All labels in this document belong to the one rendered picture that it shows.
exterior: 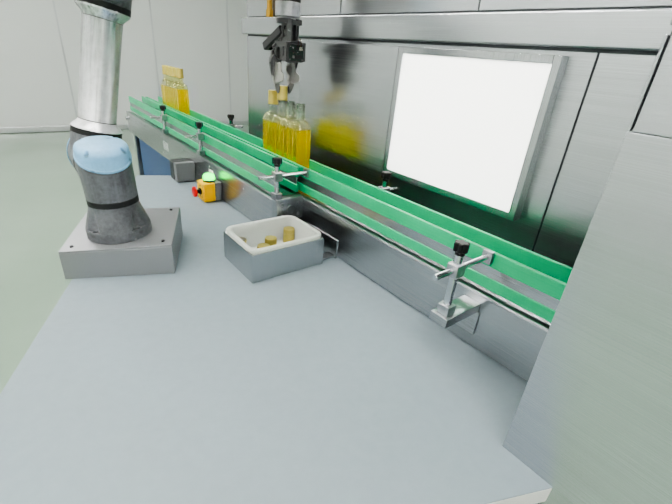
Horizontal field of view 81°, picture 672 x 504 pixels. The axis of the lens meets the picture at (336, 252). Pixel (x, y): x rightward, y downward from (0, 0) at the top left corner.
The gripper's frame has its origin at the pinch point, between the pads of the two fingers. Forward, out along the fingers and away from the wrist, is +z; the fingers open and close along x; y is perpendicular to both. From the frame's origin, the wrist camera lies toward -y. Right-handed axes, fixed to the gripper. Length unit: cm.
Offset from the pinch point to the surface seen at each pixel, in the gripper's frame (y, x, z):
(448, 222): 71, 2, 22
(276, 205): 23.2, -15.8, 30.6
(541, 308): 99, -5, 27
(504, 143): 75, 11, 3
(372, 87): 30.4, 11.5, -3.7
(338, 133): 16.4, 11.7, 11.9
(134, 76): -572, 96, 40
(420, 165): 53, 12, 14
